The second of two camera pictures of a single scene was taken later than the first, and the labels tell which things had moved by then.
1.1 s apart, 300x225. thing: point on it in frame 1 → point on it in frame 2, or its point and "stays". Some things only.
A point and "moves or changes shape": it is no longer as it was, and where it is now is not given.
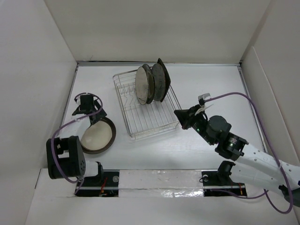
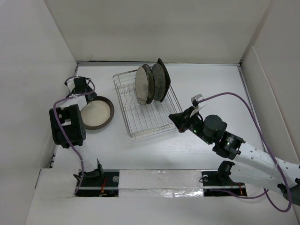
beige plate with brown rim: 99,137 moves or changes shape
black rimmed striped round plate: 151,82 stays
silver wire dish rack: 144,120 stays
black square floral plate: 168,79 → 160,81
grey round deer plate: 159,81 stays
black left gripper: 99,115 → 92,94
